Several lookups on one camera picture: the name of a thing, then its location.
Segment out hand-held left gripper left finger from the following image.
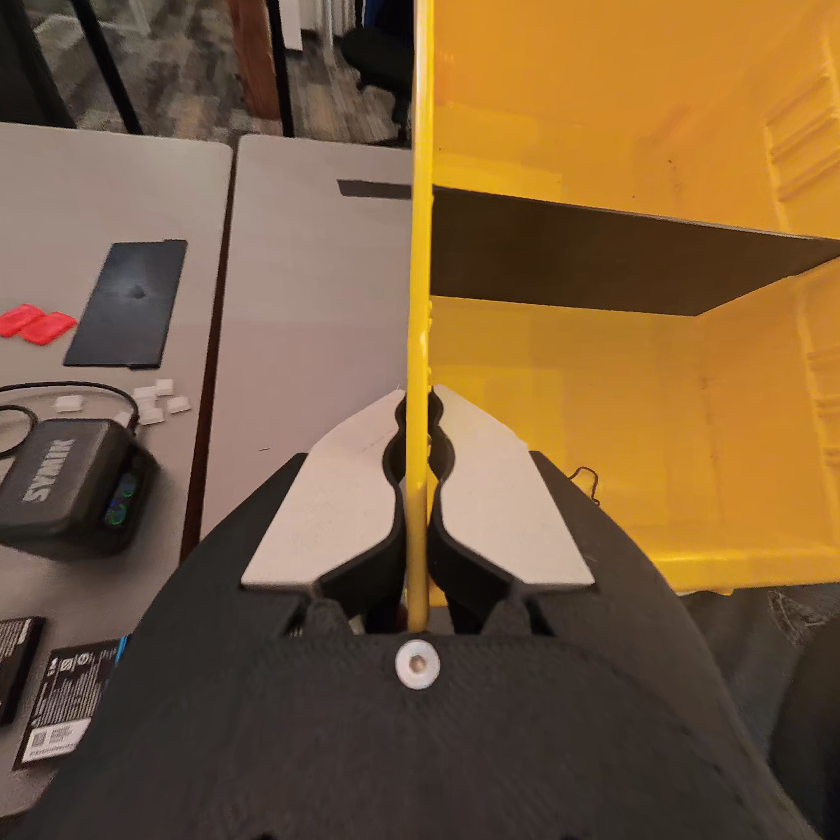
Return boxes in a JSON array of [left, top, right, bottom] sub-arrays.
[[240, 388, 409, 632]]

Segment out yellow plastic bin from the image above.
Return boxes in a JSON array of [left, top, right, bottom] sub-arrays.
[[406, 0, 840, 632]]

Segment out black bin divider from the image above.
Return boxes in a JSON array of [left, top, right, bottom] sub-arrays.
[[430, 187, 840, 317]]

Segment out person's blue jeans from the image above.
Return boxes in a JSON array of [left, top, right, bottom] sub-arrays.
[[682, 584, 840, 775]]

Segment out wooden post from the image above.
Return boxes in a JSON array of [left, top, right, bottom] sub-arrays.
[[226, 0, 283, 120]]

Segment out dark office chair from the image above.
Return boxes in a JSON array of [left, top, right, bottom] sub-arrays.
[[340, 26, 416, 144]]

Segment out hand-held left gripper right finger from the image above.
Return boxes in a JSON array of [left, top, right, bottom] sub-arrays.
[[428, 385, 597, 632]]

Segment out black camera battery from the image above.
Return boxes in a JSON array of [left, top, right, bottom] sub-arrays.
[[12, 635, 131, 771], [0, 616, 47, 727]]

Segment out thin black twist tie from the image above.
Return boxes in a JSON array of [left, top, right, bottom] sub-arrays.
[[566, 465, 602, 508]]

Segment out black flat plate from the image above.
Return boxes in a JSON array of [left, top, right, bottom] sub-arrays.
[[63, 239, 189, 370]]

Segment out thin black usb cable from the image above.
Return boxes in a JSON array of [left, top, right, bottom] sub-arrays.
[[0, 381, 140, 458]]

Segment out black hub with white lettering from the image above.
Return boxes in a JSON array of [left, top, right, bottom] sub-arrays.
[[0, 419, 160, 560]]

